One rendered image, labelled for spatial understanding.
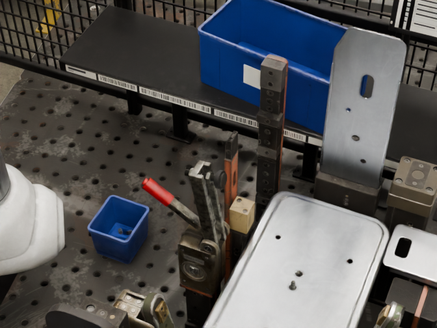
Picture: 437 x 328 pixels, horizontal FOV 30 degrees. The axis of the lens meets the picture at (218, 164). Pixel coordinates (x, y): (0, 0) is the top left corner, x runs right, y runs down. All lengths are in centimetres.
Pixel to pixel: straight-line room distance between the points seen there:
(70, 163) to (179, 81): 44
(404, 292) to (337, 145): 28
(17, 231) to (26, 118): 75
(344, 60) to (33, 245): 62
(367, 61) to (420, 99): 35
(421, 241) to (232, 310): 36
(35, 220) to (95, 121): 68
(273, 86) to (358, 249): 32
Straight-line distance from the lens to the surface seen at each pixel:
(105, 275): 177
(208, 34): 158
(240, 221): 139
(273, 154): 159
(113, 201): 180
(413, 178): 147
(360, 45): 132
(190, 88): 166
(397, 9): 161
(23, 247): 145
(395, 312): 122
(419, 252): 144
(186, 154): 198
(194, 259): 137
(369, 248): 143
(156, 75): 169
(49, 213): 146
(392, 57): 132
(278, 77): 145
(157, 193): 132
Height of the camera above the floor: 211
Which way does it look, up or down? 46 degrees down
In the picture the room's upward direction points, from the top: 1 degrees counter-clockwise
